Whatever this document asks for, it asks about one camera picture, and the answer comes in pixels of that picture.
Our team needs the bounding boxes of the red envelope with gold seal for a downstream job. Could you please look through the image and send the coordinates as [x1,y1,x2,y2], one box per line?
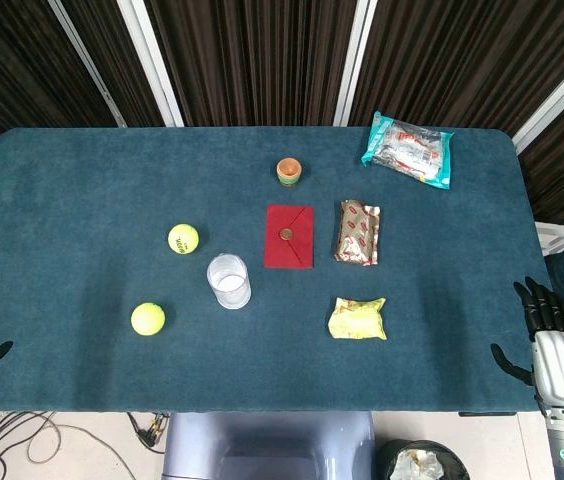
[263,204,316,270]

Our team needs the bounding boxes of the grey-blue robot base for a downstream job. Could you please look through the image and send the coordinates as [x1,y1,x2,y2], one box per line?
[161,410,377,480]

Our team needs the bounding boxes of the yellow-green tennis ball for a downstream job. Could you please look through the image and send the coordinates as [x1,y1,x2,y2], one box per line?
[167,223,201,256]
[130,301,167,337]

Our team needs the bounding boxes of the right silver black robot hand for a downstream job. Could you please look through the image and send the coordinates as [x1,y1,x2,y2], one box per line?
[490,276,564,409]

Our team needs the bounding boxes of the small orange green cup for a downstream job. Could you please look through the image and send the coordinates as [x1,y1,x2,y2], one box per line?
[276,157,303,190]

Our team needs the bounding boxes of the black plugs with wires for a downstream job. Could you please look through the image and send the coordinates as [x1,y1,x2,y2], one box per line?
[128,410,171,454]

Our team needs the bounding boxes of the thin light floor cable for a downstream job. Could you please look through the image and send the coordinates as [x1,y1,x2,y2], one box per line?
[25,422,138,480]

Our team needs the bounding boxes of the gold red snack package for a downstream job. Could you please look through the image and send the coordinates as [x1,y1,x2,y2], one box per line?
[333,199,381,267]

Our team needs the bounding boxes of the clear cup with yellow ball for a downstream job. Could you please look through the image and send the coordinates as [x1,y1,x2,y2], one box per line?
[206,253,253,311]

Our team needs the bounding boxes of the blue felt table cover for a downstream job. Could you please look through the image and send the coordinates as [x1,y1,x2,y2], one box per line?
[0,126,553,414]

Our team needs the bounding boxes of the teal-edged clear snack bag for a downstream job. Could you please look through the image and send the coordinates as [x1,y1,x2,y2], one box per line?
[360,110,455,191]

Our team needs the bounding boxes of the thin grey frame post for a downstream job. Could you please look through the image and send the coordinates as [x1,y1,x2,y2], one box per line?
[45,0,128,128]

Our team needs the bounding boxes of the white frame post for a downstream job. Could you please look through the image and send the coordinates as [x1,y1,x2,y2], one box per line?
[115,0,186,128]
[332,0,379,128]
[511,42,564,155]

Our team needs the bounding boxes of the black trash bin with waste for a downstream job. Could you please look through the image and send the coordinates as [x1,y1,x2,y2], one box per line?
[375,438,471,480]

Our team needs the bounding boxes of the yellow snack package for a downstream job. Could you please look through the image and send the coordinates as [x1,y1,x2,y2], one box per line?
[327,296,388,342]

